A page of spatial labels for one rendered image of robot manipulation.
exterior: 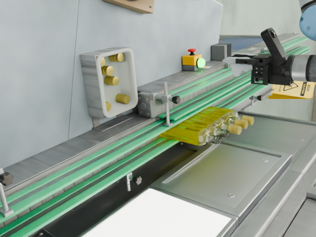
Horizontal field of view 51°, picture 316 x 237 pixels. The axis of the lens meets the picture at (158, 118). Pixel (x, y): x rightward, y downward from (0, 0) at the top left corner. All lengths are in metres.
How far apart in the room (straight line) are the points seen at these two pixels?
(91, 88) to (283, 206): 0.74
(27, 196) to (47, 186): 0.06
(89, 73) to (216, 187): 0.58
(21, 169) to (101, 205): 0.31
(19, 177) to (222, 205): 0.60
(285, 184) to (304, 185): 0.08
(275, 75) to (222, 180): 0.41
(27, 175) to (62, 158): 0.12
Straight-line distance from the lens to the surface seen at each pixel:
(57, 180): 0.99
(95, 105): 1.19
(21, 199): 0.94
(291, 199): 1.19
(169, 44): 1.55
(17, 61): 1.06
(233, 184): 1.20
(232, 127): 1.30
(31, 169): 1.03
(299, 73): 1.00
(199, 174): 1.25
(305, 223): 1.13
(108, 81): 1.22
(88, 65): 1.16
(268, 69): 1.04
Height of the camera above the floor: 1.68
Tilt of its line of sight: 37 degrees down
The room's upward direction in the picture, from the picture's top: 101 degrees clockwise
